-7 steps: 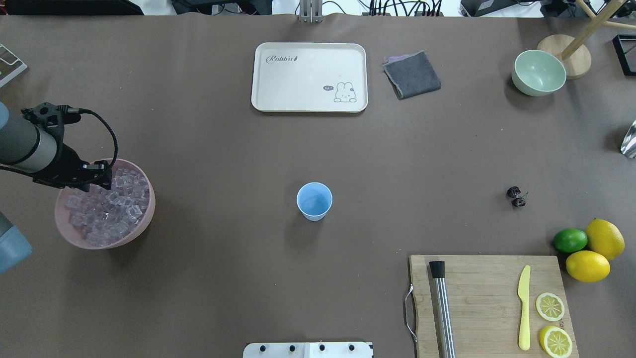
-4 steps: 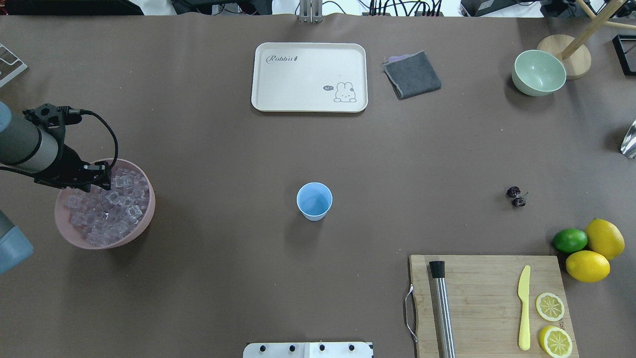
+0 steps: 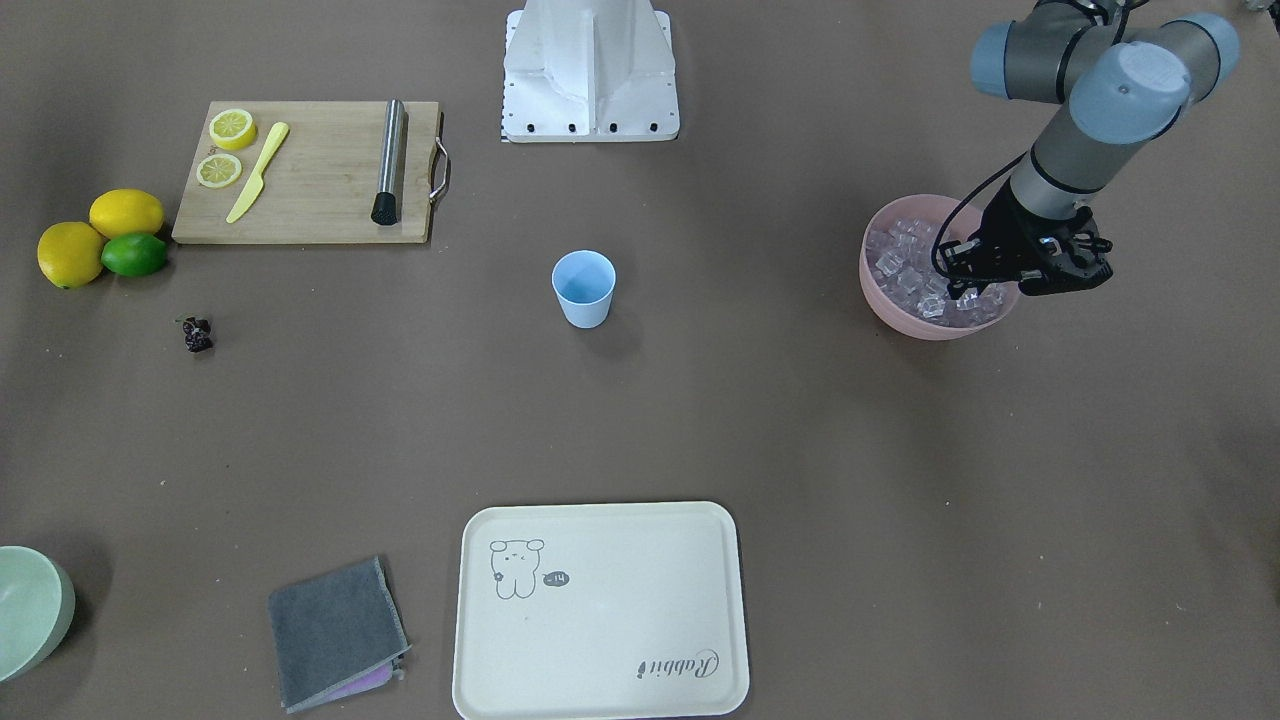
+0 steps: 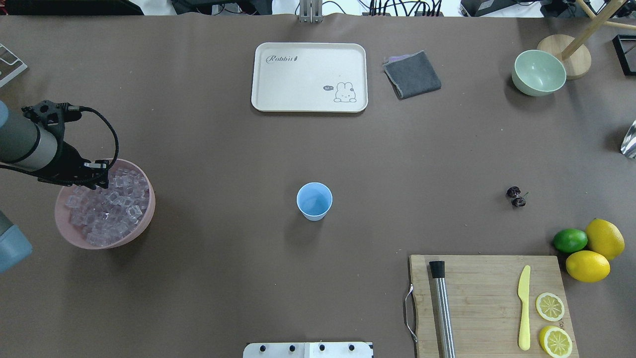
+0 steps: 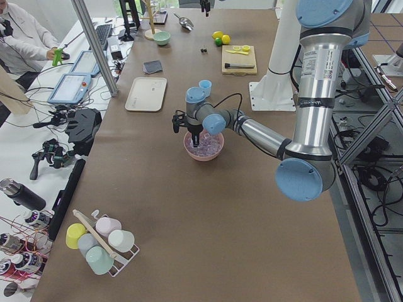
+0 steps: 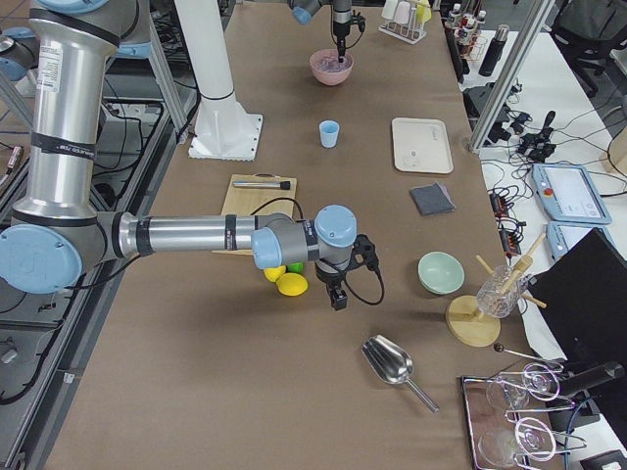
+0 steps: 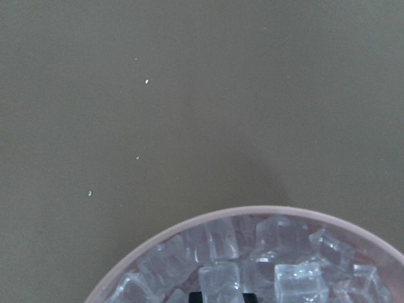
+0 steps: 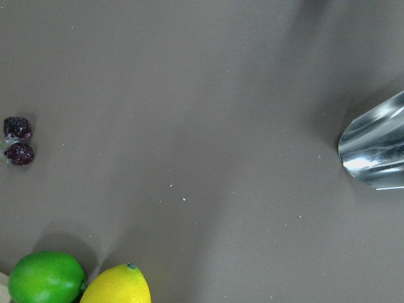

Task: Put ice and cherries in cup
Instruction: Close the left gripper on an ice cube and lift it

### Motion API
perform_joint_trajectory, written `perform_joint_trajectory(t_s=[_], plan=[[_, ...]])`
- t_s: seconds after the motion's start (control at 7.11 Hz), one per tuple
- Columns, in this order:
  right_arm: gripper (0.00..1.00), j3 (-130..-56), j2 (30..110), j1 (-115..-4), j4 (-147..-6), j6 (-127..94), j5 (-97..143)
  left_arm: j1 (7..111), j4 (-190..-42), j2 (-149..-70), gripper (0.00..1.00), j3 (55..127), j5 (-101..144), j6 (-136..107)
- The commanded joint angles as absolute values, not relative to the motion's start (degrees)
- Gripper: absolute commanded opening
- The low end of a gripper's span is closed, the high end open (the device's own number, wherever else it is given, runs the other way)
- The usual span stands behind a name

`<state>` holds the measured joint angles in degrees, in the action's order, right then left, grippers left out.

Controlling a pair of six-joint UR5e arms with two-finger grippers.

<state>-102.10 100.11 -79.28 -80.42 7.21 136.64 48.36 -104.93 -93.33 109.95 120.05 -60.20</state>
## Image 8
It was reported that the green lime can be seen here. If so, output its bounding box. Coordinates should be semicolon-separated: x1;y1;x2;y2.
8;251;86;302

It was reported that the yellow lemon near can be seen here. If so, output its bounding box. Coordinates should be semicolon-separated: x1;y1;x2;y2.
80;263;152;303

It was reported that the dark cherry pair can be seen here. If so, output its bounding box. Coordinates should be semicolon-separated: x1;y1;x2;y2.
2;117;35;166

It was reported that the metal ice scoop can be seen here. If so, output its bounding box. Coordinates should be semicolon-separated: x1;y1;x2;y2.
338;92;403;191

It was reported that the wooden cutting board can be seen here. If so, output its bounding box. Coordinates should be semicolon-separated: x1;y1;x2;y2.
0;273;11;303

